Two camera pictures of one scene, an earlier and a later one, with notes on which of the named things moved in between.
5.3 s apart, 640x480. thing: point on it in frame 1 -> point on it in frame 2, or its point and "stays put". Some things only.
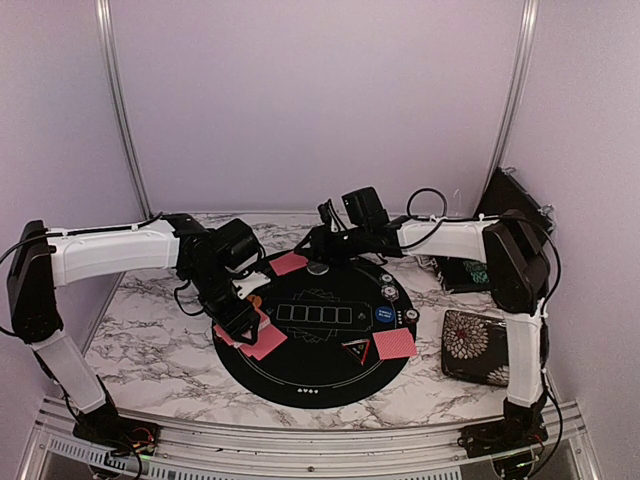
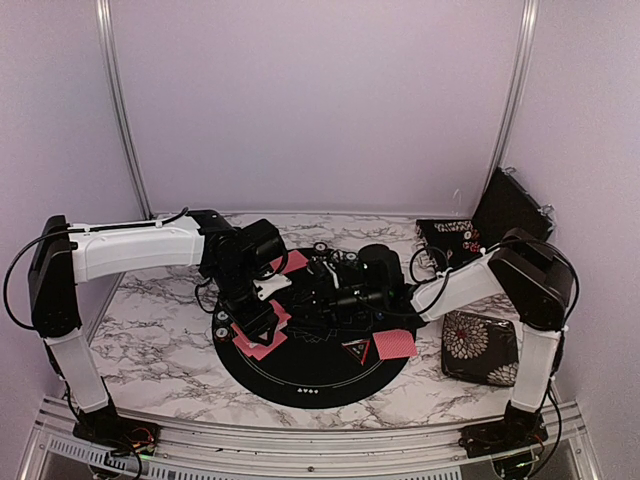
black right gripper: x=320 y=245 -> x=326 y=294
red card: x=288 y=263 stays put
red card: x=399 y=339 stays put
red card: x=269 y=338 stays put
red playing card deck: x=227 y=335 -> x=243 y=341
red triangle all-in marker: x=359 y=348 stays put
